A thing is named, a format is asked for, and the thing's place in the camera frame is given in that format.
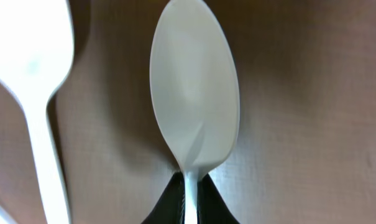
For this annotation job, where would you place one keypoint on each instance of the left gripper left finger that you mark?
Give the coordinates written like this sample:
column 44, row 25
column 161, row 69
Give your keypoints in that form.
column 169, row 209

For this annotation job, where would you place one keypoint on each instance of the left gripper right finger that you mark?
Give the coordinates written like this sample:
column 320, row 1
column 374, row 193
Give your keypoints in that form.
column 211, row 207

